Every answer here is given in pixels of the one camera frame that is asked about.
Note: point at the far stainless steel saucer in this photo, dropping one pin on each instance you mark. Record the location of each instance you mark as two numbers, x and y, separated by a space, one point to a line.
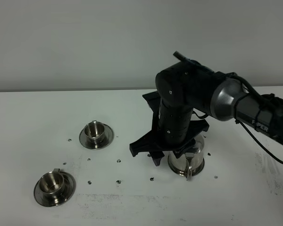
109 136

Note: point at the near stainless steel teacup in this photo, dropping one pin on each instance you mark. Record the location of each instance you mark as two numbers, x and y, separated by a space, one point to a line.
52 183

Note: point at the stainless steel teacup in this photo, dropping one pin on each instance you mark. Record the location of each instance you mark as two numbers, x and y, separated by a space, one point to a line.
94 132
52 183

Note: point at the stainless steel saucer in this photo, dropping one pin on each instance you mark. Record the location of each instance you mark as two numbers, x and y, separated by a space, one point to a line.
70 185
109 136

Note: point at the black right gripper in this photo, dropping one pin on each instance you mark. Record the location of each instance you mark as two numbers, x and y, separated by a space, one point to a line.
176 132

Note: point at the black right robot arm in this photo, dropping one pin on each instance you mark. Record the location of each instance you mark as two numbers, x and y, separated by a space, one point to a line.
186 94

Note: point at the near stainless steel saucer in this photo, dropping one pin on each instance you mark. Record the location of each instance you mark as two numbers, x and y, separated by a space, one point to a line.
70 185

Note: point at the stainless steel teapot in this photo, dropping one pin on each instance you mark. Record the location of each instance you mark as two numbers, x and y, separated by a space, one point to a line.
191 163

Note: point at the far stainless steel teacup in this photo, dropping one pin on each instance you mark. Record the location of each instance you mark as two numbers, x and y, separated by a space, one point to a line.
94 132

